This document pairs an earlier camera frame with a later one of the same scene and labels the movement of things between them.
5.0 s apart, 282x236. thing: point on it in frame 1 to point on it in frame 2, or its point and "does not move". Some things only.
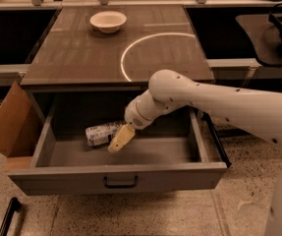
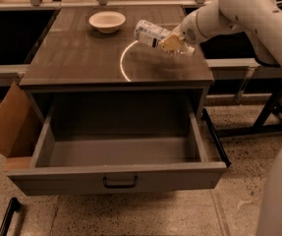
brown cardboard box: [15, 127] does not move
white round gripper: [133, 116] to [189, 29]
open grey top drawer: [178, 151] does not move
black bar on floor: [13, 207] does not move
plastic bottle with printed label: [102, 134] to [152, 34]
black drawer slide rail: [210, 122] does not move
